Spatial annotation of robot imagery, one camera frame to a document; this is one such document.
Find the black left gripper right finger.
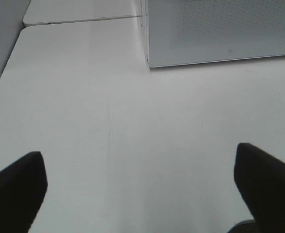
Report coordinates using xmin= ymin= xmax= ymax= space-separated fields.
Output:
xmin=234 ymin=143 xmax=285 ymax=233

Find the white microwave oven body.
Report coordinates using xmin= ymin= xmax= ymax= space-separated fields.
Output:
xmin=139 ymin=0 xmax=151 ymax=67

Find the white microwave door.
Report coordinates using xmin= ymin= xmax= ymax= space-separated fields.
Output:
xmin=142 ymin=0 xmax=285 ymax=67

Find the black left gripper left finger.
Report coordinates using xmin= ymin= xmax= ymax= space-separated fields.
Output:
xmin=0 ymin=151 xmax=48 ymax=233

